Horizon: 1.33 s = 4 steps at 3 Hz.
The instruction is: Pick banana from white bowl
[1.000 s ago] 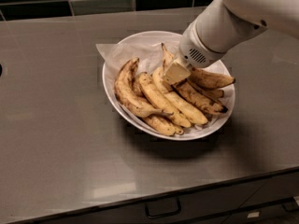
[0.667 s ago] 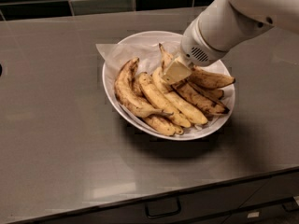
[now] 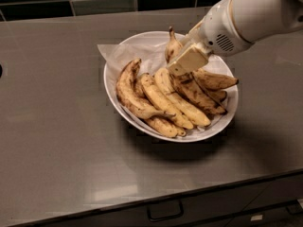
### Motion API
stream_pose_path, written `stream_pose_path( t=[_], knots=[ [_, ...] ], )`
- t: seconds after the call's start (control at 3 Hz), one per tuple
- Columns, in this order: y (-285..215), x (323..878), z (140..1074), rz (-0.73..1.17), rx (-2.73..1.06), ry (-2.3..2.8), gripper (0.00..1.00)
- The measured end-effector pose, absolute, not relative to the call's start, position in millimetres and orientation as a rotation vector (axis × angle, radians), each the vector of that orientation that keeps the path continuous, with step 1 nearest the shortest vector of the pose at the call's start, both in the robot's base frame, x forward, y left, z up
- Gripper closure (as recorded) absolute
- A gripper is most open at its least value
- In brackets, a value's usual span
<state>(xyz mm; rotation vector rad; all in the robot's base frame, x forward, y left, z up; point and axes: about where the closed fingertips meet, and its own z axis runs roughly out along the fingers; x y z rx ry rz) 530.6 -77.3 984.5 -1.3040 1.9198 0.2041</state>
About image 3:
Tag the long spotted brown banana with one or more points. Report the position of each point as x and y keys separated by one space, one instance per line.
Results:
x=186 y=85

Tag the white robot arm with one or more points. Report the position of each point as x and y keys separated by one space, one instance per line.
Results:
x=256 y=20

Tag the black drawer handle right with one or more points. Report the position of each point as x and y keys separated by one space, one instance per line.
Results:
x=295 y=207

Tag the dark cabinet drawer front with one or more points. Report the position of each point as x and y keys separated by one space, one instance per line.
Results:
x=243 y=204

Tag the rightmost spotted banana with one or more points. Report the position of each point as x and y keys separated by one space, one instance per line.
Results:
x=212 y=81

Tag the black drawer handle centre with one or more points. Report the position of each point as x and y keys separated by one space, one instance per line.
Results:
x=166 y=210

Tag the small banana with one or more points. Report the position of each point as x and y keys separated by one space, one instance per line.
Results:
x=165 y=127
x=138 y=88

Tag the yellow banana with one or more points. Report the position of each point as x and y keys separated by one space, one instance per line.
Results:
x=160 y=102
x=195 y=115

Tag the thin banana behind right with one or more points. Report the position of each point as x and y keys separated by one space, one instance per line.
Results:
x=220 y=95

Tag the white oval bowl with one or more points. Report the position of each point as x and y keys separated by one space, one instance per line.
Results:
x=151 y=38

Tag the leftmost spotted banana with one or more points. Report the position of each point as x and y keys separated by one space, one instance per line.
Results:
x=130 y=99

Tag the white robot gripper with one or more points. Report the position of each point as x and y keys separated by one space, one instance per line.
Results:
x=217 y=28

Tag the small banana behind left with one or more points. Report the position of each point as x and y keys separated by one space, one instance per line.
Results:
x=138 y=88

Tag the yellow banana centre left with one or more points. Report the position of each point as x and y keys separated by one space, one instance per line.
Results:
x=160 y=102

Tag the small banana bottom front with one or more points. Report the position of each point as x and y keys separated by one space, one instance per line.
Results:
x=165 y=127

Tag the black drawer handle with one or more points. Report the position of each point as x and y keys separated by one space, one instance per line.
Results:
x=295 y=207
x=166 y=210

